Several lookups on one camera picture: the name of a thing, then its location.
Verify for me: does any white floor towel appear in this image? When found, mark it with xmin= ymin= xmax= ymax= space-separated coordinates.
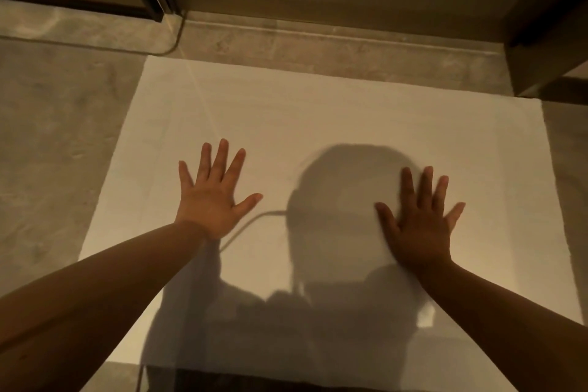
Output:
xmin=78 ymin=55 xmax=583 ymax=392

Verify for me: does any brown wooden cabinet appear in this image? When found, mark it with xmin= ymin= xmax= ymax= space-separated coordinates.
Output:
xmin=505 ymin=0 xmax=588 ymax=105

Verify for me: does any person's right hand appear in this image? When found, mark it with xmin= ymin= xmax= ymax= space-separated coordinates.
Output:
xmin=374 ymin=166 xmax=466 ymax=268

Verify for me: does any person's left forearm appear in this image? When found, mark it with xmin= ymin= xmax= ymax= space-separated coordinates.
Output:
xmin=0 ymin=220 xmax=217 ymax=392

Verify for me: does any person's left hand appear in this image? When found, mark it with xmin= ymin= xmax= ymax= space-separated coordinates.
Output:
xmin=178 ymin=138 xmax=264 ymax=242

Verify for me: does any stone door threshold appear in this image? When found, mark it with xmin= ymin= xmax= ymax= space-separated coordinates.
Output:
xmin=0 ymin=0 xmax=515 ymax=96

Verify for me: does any person's right forearm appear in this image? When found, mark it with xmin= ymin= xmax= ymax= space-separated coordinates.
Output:
xmin=399 ymin=257 xmax=588 ymax=392

